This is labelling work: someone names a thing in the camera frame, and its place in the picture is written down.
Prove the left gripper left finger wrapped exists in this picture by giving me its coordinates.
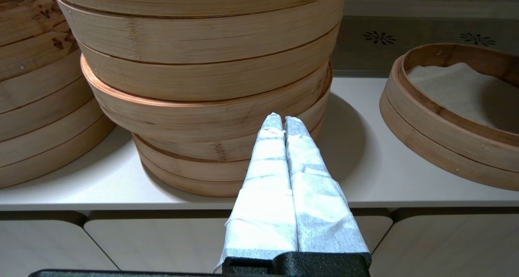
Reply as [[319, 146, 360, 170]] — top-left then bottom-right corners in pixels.
[[214, 112, 299, 273]]

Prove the left gripper right finger wrapped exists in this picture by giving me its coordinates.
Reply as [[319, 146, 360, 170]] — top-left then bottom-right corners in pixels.
[[285, 116, 371, 254]]

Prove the white steamer liner cloth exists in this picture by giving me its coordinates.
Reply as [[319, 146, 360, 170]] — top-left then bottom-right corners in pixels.
[[407, 62, 519, 136]]

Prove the white cabinet door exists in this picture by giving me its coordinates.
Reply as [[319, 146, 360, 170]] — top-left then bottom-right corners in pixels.
[[0, 219, 119, 271], [370, 218, 519, 277], [83, 217, 393, 274]]

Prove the stainless steel vent panel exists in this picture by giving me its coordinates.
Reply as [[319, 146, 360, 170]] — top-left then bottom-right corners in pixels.
[[330, 17, 519, 78]]

